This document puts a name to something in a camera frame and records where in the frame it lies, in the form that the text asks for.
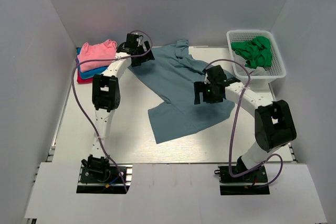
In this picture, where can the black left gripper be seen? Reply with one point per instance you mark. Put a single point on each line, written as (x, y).
(148, 56)

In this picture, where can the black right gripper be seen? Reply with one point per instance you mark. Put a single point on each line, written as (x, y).
(201, 86)

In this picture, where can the grey-blue t-shirt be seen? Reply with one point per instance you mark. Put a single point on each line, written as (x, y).
(171, 75)

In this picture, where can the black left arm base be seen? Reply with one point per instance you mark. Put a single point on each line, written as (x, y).
(110, 182)

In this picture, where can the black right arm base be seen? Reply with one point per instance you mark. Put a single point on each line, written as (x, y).
(249, 184)

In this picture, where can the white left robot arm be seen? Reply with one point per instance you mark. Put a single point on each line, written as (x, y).
(106, 99)

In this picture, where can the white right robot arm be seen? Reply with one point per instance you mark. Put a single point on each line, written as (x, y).
(273, 122)

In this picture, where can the pink folded t-shirt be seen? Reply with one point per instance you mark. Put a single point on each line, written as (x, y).
(105, 51)

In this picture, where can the blue folded t-shirt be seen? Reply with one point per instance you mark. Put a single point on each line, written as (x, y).
(101, 56)

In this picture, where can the white plastic laundry basket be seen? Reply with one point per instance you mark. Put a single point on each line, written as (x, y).
(277, 69)

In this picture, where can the green t-shirt in basket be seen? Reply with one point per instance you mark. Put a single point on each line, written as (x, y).
(255, 52)

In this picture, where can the red folded t-shirt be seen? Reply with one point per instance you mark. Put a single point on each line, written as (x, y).
(84, 79)

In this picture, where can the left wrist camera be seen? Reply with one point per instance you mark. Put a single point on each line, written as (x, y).
(131, 41)

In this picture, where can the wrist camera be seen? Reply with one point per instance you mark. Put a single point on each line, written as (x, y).
(215, 75)
(131, 41)

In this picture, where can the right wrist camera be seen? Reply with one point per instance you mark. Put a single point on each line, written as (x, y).
(215, 75)

